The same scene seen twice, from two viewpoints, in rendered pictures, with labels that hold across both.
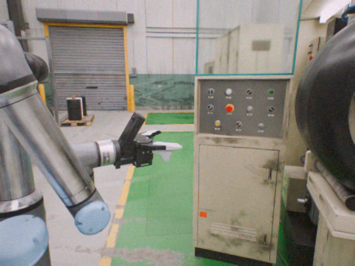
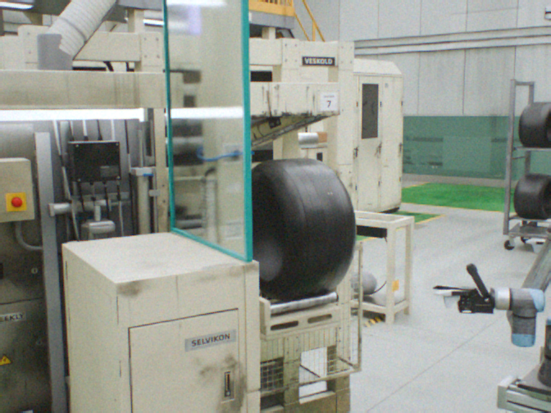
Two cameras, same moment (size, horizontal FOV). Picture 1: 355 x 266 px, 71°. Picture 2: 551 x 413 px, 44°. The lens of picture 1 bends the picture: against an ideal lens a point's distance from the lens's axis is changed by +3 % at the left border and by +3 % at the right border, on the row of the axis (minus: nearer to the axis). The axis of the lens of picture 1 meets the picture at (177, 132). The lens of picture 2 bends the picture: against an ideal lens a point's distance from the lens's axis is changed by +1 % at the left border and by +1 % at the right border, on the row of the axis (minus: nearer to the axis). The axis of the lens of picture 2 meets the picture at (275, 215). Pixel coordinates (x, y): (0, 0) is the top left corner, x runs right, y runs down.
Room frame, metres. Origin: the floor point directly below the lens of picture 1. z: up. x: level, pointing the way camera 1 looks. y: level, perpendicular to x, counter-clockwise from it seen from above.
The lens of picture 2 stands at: (2.78, 1.15, 1.69)
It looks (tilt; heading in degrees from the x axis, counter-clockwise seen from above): 10 degrees down; 223
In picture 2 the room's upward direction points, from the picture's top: 1 degrees counter-clockwise
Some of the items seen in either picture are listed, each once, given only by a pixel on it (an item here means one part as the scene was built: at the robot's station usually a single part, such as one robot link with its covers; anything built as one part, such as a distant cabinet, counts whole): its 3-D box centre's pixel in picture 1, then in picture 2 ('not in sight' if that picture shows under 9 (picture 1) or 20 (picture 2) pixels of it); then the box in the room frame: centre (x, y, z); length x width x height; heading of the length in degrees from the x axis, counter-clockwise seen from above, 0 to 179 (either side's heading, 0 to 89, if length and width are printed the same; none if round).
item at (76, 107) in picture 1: (76, 109); not in sight; (6.81, 2.84, 0.38); 1.20 x 0.80 x 0.76; 13
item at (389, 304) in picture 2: not in sight; (369, 265); (-1.59, -1.91, 0.40); 0.60 x 0.35 x 0.80; 95
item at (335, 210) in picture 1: (332, 196); (299, 319); (0.82, -0.56, 0.83); 0.36 x 0.09 x 0.06; 164
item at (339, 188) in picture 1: (335, 180); (300, 302); (0.81, -0.56, 0.90); 0.35 x 0.05 x 0.05; 164
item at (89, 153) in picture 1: (77, 158); (525, 301); (0.64, 0.28, 1.04); 0.11 x 0.08 x 0.09; 121
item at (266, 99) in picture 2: not in sight; (270, 100); (0.57, -0.94, 1.71); 0.61 x 0.25 x 0.15; 164
